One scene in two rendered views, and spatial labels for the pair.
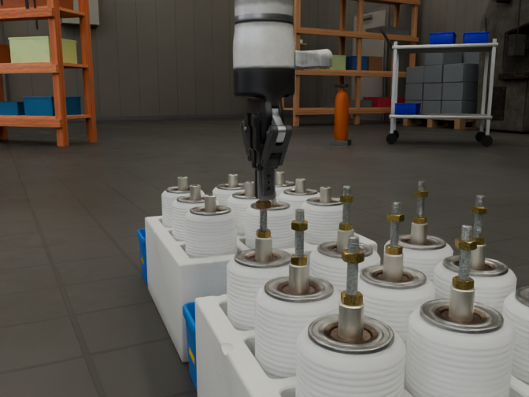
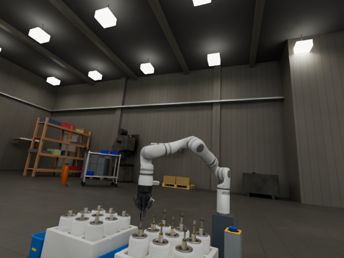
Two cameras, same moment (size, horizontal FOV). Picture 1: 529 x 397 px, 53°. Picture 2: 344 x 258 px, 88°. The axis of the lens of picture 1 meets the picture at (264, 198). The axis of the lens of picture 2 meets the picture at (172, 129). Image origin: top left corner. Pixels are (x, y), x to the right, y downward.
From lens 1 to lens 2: 0.60 m
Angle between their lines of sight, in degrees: 49
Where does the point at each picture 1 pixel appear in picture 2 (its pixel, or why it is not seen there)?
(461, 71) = (104, 160)
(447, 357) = (196, 250)
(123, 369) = not seen: outside the picture
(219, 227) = (102, 228)
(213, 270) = (101, 244)
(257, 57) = (148, 183)
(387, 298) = (175, 240)
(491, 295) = (187, 235)
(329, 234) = (126, 226)
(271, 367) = not seen: outside the picture
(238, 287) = (137, 245)
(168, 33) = not seen: outside the picture
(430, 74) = (93, 160)
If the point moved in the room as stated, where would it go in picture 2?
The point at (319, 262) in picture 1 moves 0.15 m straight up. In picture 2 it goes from (150, 234) to (153, 203)
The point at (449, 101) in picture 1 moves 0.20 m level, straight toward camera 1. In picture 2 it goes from (99, 170) to (99, 170)
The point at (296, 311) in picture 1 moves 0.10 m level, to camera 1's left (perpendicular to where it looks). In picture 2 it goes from (166, 247) to (147, 252)
